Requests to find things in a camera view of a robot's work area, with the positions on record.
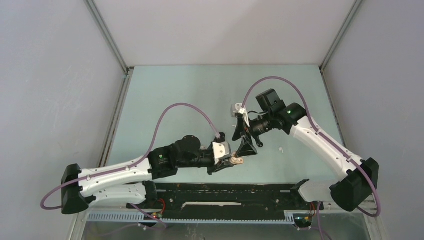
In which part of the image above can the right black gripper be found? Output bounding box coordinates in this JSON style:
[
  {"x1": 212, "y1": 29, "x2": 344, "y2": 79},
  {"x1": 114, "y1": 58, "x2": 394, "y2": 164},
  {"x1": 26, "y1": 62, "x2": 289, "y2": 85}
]
[{"x1": 232, "y1": 111, "x2": 275, "y2": 159}]

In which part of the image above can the beige earbud case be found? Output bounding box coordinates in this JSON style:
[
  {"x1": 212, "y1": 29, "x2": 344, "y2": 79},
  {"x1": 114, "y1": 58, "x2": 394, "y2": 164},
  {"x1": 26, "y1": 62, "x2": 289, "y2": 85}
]
[{"x1": 230, "y1": 156, "x2": 244, "y2": 165}]

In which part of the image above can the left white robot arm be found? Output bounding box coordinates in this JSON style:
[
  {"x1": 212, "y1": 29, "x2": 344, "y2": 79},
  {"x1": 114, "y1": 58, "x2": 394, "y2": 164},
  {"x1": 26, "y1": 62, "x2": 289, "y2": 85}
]
[{"x1": 61, "y1": 135, "x2": 244, "y2": 215}]

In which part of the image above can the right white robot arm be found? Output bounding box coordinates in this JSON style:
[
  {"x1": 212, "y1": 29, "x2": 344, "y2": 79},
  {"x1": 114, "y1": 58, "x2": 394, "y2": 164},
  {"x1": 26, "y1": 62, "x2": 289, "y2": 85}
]
[{"x1": 231, "y1": 89, "x2": 379, "y2": 212}]

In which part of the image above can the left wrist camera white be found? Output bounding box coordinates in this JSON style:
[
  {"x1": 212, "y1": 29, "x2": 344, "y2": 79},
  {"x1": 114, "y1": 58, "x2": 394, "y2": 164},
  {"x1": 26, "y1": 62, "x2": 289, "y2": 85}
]
[{"x1": 212, "y1": 141, "x2": 232, "y2": 165}]

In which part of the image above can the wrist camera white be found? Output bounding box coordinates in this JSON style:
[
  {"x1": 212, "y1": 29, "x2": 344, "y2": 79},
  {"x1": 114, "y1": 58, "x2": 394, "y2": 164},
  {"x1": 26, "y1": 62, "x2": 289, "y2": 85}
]
[
  {"x1": 230, "y1": 103, "x2": 250, "y2": 127},
  {"x1": 212, "y1": 141, "x2": 232, "y2": 165}
]

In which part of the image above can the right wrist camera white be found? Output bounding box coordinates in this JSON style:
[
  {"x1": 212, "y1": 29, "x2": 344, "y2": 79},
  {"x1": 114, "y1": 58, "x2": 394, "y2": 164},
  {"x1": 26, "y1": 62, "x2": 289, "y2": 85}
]
[{"x1": 230, "y1": 103, "x2": 250, "y2": 127}]

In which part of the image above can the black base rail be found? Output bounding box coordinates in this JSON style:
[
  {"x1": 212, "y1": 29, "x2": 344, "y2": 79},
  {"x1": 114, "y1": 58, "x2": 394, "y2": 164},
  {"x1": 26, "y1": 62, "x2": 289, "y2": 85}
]
[{"x1": 137, "y1": 182, "x2": 323, "y2": 220}]

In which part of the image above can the grey cable duct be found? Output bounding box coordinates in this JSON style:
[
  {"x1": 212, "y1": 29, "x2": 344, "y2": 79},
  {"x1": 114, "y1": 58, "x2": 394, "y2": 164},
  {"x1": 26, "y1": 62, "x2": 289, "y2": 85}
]
[{"x1": 86, "y1": 211, "x2": 295, "y2": 225}]

